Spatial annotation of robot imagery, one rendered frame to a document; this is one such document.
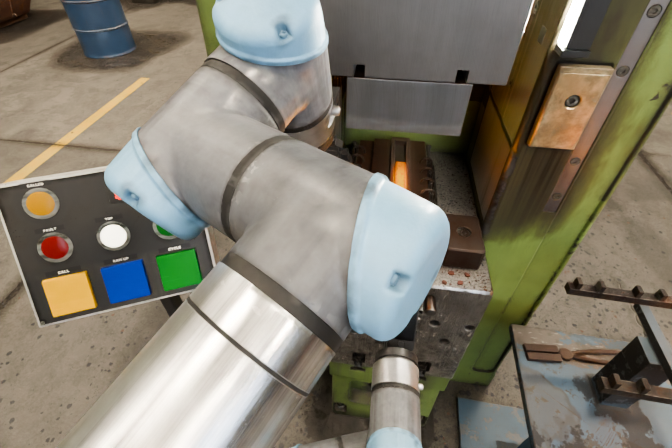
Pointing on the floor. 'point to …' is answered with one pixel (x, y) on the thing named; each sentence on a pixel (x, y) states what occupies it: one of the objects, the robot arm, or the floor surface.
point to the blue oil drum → (93, 7)
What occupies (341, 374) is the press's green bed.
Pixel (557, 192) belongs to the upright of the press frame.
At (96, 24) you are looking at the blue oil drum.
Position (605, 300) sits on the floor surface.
